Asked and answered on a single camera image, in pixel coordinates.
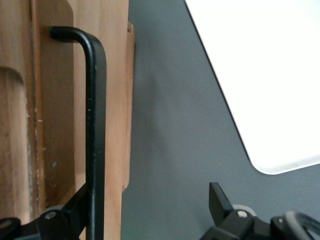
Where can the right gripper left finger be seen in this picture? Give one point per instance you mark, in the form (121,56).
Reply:
(67,220)

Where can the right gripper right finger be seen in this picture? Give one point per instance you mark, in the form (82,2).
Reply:
(225,222)

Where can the wooden drawer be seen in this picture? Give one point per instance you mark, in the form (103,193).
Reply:
(130,100)
(115,100)

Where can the wooden drawer at cabinet base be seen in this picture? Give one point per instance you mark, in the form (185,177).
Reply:
(130,100)

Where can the wooden two-drawer cabinet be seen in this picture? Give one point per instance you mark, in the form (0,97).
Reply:
(12,37)

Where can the beige rectangular tray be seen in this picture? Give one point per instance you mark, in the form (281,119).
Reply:
(262,75)

